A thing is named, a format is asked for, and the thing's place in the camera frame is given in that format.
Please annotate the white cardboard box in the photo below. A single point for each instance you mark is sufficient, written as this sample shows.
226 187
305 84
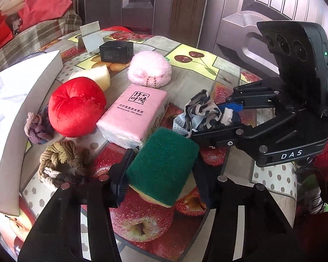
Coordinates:
24 114

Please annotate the green scouring sponge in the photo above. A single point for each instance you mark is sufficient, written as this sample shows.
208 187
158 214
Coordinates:
161 163

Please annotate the plaid bench cover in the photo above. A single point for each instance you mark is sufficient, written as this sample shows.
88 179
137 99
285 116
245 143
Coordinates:
35 38

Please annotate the bright red shopping bag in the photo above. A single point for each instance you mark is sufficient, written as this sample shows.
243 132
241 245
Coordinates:
0 30

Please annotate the pale dotted cloth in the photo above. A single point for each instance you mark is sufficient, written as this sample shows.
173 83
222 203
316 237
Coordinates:
180 125

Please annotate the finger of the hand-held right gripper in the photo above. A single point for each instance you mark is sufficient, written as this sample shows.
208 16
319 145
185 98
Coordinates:
251 95
221 136

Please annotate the brown panelled door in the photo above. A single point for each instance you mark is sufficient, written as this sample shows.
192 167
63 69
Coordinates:
235 5
142 0

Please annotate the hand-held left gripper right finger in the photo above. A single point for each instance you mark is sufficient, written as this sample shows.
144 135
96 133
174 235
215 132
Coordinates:
207 185

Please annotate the pale red fabric bag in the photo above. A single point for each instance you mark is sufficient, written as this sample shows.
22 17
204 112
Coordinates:
43 2

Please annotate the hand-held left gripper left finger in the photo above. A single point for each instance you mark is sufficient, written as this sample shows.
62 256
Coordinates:
120 180

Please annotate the fruit print tablecloth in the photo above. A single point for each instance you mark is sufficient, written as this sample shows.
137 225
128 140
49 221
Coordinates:
191 79

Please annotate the pink tissue pack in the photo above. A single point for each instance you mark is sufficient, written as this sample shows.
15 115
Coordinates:
128 114

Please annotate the red plush apple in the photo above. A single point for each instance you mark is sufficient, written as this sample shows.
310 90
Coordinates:
73 106

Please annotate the cream foam sponge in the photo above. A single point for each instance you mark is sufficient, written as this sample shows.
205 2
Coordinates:
101 76

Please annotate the black power adapter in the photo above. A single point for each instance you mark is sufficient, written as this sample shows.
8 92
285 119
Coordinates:
116 51

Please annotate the pink fluffy puff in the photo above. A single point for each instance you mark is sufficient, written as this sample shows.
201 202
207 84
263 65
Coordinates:
149 68

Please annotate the black white patterned cloth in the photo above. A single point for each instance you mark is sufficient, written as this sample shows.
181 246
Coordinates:
202 112

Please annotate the white folded card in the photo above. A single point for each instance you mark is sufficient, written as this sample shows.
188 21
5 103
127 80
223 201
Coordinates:
91 36

